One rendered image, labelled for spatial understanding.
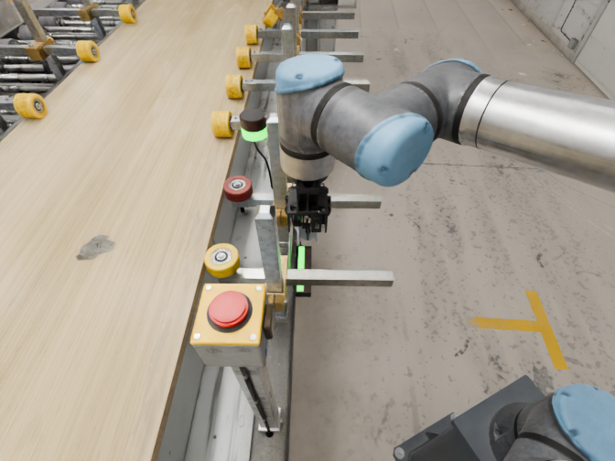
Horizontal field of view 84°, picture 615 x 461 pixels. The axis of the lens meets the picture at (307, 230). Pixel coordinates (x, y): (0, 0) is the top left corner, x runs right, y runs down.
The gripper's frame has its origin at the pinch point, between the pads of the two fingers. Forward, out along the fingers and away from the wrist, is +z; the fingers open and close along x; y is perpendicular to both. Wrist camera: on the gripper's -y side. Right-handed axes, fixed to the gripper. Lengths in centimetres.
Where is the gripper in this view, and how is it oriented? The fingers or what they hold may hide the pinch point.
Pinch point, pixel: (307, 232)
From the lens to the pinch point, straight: 73.2
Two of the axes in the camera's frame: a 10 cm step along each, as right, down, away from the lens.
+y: -0.2, 7.6, -6.5
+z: 0.0, 6.5, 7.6
